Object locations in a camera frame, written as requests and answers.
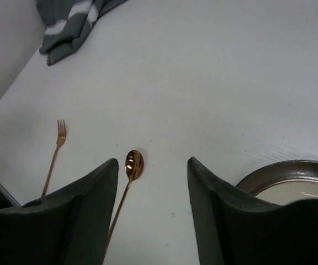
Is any copper fork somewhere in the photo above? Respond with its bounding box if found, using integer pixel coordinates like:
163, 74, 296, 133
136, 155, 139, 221
41, 120, 67, 197

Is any grey striped cloth placemat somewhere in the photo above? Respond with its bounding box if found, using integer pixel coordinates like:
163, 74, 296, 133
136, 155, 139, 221
36, 0, 126, 66

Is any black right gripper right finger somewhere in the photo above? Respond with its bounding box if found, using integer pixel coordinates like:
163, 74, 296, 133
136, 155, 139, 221
187, 157, 318, 264

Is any dark rimmed cream plate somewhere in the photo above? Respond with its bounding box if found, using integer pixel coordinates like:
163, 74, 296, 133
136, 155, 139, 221
236, 160, 318, 205

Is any copper spoon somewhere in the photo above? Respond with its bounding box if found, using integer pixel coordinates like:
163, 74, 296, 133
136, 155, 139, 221
104, 150, 144, 256

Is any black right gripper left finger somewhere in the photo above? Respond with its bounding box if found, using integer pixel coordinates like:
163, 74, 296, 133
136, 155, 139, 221
0, 158, 119, 264

